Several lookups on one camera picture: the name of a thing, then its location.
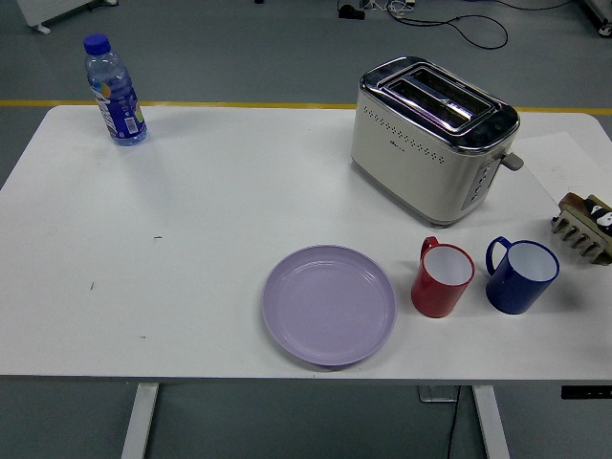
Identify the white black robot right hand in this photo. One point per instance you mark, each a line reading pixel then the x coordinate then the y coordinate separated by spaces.
pixel 603 217

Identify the bread slice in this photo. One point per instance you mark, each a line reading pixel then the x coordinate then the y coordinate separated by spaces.
pixel 576 201

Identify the cream and chrome toaster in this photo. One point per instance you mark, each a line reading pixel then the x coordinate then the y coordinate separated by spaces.
pixel 411 167

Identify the purple plate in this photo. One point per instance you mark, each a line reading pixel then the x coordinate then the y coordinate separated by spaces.
pixel 329 306

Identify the metal toast rack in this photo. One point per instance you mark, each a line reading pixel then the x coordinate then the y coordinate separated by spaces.
pixel 576 236

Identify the blue mug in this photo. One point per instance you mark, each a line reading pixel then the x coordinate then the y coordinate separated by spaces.
pixel 514 291

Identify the black table control panel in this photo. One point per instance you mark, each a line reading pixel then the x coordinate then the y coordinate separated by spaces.
pixel 585 392

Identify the red mug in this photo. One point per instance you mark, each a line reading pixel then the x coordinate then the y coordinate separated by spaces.
pixel 437 296

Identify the white cart with wheel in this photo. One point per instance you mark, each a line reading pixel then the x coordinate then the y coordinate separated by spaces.
pixel 603 19

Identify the white table leg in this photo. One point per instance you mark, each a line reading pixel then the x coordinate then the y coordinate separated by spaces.
pixel 491 421
pixel 139 421

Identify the clear water bottle blue cap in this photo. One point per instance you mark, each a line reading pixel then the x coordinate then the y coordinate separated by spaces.
pixel 117 102

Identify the white floor heater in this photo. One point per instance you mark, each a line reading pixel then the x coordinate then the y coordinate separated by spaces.
pixel 52 9

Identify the clear plastic bracket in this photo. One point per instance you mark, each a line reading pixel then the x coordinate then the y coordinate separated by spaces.
pixel 437 394

